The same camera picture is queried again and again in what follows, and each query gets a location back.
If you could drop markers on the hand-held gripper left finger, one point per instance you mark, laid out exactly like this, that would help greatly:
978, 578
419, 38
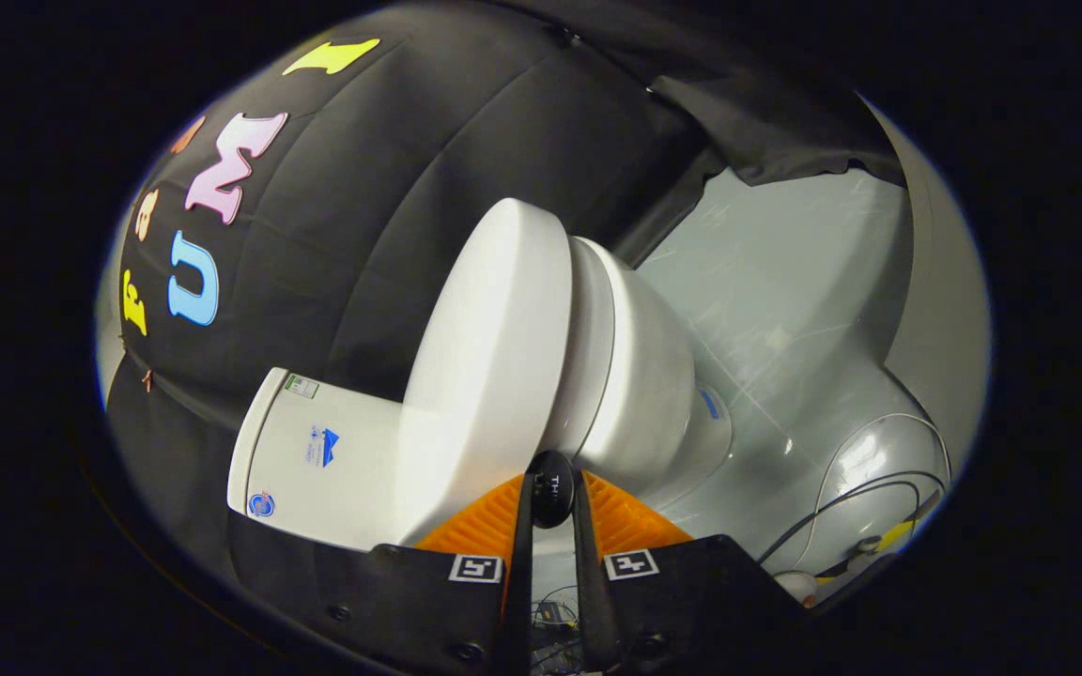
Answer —
520, 582

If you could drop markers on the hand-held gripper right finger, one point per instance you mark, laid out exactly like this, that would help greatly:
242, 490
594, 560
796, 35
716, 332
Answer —
588, 582

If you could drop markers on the white toilet lid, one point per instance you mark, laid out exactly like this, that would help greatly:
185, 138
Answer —
494, 357

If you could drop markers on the white toilet bowl with seat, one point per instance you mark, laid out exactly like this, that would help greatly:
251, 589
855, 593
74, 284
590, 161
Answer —
635, 376

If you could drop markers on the black backdrop cloth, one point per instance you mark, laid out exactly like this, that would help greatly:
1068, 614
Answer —
363, 216

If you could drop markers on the pink cloth clip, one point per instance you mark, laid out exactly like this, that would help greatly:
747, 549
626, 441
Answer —
146, 380

